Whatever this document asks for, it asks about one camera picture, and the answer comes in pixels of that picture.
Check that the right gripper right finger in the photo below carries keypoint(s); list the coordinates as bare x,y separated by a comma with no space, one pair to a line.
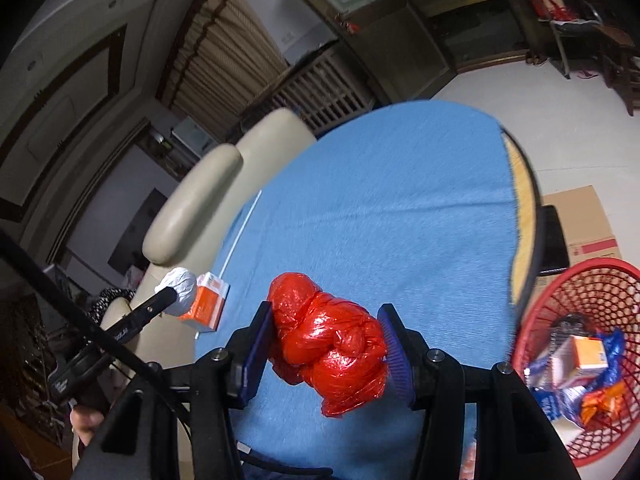
413,379

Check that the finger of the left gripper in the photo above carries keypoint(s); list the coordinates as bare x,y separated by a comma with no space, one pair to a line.
131,324

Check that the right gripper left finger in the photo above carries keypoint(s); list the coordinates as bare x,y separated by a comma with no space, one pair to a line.
249,349

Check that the red plastic bag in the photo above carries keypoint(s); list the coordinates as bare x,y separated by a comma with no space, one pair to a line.
330,344

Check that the white paper ball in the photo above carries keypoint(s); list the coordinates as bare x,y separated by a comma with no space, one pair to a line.
183,282

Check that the operator left hand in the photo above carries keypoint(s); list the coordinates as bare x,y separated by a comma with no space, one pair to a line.
85,422

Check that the orange white small carton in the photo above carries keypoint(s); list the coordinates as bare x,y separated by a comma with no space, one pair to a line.
210,296

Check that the cream leather sofa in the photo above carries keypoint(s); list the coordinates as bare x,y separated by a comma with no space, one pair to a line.
189,229

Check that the blue snack wrapper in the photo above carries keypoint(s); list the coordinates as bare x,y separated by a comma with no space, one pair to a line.
566,403

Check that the white orange medicine box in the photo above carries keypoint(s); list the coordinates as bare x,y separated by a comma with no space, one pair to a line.
577,361

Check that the round wooden table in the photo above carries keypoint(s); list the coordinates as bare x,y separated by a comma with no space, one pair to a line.
529,223

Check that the orange plastic bag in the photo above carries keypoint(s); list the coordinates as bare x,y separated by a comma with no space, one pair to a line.
604,401

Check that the brown cardboard box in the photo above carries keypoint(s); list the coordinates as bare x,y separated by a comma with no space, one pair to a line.
585,227

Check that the wooden slatted crib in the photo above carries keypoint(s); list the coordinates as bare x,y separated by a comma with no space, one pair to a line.
325,88

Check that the beige striped curtain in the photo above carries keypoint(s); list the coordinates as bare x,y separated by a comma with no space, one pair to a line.
221,59

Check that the open wooden glass door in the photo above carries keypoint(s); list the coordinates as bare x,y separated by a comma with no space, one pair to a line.
392,44

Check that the metal chair with red cloth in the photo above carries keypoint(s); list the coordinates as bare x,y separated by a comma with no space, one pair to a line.
552,26

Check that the dark wooden stool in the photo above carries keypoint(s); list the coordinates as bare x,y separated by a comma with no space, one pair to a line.
620,65

